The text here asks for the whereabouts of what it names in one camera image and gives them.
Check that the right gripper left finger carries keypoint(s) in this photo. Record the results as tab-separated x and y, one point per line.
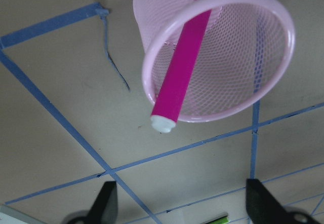
103	210

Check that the pink mesh cup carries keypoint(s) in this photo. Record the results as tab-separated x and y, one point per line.
247	47

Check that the green marker pen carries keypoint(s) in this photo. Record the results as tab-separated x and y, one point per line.
220	219

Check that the pink marker pen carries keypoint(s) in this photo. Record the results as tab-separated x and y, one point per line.
169	101

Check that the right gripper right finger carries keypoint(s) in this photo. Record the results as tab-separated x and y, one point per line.
263	207

